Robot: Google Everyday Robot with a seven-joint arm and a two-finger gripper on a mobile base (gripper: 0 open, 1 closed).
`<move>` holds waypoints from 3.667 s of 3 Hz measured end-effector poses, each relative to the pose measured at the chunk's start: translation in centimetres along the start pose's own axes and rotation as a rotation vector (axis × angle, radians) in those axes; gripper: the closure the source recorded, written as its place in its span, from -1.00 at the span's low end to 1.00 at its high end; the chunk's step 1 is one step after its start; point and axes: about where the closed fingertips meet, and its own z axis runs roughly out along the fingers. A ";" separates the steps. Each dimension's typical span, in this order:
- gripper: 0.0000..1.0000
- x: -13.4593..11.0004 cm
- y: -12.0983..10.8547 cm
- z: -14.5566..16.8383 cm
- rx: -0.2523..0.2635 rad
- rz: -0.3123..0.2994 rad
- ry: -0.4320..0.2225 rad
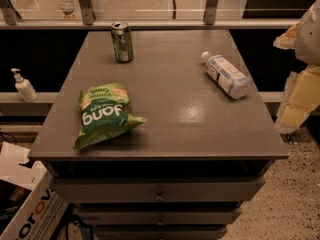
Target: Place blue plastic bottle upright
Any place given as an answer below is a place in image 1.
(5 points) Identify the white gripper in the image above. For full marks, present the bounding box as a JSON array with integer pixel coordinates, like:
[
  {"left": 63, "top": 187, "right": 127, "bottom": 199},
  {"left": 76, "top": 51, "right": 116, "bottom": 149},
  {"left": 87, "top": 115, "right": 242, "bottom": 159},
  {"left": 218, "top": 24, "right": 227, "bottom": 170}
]
[{"left": 273, "top": 0, "right": 320, "bottom": 134}]

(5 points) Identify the clear blue-label plastic bottle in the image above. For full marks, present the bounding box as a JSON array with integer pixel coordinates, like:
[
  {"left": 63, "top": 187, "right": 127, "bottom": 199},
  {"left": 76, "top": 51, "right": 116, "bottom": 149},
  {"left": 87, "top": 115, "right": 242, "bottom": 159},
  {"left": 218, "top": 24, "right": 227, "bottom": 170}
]
[{"left": 201, "top": 51, "right": 250, "bottom": 100}]

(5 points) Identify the white pump dispenser bottle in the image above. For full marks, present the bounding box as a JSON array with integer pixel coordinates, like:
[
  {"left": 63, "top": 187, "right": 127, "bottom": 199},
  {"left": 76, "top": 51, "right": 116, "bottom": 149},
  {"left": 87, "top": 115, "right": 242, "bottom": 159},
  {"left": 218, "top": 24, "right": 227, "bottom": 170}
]
[{"left": 11, "top": 68, "right": 38, "bottom": 102}]

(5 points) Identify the gray drawer cabinet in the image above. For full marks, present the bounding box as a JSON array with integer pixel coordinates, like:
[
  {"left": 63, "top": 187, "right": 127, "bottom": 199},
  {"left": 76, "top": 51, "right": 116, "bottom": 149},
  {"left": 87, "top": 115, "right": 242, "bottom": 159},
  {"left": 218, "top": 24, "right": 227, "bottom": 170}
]
[{"left": 30, "top": 30, "right": 287, "bottom": 240}]

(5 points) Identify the green soda can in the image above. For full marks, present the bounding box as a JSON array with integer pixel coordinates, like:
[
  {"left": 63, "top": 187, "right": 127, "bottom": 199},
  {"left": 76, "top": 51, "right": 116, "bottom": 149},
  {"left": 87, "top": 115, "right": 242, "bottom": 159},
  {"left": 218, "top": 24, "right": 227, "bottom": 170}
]
[{"left": 111, "top": 21, "right": 133, "bottom": 63}]

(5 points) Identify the green chip bag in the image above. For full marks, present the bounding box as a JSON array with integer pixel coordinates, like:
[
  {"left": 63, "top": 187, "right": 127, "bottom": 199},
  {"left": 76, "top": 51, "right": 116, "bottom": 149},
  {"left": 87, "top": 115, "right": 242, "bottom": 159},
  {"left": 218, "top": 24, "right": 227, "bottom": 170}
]
[{"left": 73, "top": 83, "right": 147, "bottom": 150}]

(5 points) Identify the white cardboard box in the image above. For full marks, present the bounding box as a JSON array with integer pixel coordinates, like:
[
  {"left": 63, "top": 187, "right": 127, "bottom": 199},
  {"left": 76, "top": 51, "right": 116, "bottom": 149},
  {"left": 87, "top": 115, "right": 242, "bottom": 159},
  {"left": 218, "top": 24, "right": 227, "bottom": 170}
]
[{"left": 0, "top": 142, "right": 68, "bottom": 240}]

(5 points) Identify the metal railing frame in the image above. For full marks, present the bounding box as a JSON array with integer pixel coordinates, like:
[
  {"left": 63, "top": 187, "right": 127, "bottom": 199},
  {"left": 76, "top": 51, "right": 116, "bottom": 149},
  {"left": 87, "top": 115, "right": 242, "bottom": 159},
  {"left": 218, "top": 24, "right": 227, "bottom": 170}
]
[{"left": 1, "top": 0, "right": 314, "bottom": 30}]

